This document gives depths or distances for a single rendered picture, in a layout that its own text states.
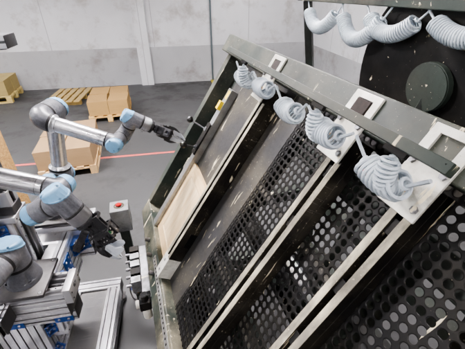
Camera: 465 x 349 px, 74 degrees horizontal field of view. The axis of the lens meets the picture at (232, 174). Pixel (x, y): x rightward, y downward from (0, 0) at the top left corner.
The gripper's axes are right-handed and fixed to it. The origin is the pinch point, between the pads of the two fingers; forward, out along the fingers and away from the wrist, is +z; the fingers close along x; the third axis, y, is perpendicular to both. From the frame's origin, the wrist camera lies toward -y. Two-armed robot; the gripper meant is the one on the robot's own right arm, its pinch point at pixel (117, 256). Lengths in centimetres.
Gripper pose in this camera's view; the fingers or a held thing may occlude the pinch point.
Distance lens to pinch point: 126.1
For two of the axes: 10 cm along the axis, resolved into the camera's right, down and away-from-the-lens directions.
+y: 8.7, -4.8, -1.1
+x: -1.8, -5.1, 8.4
